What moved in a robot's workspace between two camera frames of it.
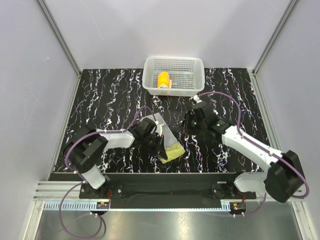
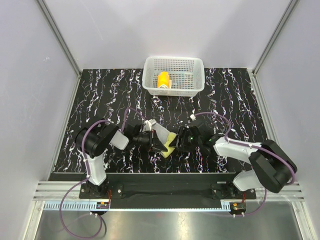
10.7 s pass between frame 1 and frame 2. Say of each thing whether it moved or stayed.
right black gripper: moved
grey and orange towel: stayed
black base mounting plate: stayed
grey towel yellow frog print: moved
